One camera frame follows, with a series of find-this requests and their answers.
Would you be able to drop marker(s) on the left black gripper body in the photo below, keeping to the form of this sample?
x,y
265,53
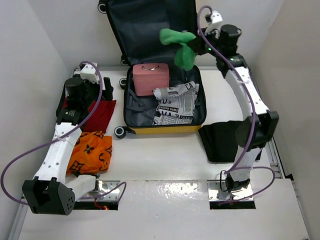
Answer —
x,y
92,91

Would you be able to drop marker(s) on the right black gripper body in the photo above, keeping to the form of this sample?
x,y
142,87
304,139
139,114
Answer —
x,y
203,47

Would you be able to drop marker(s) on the green towel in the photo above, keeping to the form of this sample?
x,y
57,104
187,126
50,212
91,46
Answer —
x,y
184,56

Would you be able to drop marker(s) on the red garment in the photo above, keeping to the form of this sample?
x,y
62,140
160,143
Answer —
x,y
87,115

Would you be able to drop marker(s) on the pink vanity case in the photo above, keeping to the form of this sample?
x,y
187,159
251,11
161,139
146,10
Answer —
x,y
149,76

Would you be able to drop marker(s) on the orange patterned scarf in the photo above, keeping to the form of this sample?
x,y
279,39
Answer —
x,y
91,154

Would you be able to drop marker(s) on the newspaper print cloth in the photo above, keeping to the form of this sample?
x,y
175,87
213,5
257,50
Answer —
x,y
176,105

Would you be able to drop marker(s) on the yellow suitcase with dark lining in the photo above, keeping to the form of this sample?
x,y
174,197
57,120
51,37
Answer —
x,y
136,25

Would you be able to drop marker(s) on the black garment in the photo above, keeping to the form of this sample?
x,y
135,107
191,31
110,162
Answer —
x,y
219,141

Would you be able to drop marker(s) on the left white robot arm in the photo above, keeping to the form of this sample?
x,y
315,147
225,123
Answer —
x,y
52,190

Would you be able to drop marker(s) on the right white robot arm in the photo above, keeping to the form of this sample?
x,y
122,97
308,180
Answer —
x,y
259,122

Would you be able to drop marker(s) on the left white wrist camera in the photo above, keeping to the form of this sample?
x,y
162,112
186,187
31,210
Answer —
x,y
88,72

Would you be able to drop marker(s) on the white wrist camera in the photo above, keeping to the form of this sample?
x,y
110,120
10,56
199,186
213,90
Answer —
x,y
214,20
88,72

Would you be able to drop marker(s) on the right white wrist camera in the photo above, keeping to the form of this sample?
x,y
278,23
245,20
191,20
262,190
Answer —
x,y
214,20

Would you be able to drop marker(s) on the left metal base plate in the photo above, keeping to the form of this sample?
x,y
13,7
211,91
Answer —
x,y
103,187

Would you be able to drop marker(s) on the metal base plate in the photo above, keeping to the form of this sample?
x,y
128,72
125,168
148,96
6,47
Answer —
x,y
215,194
103,187

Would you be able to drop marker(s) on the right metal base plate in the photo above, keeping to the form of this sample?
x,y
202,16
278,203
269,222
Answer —
x,y
215,194

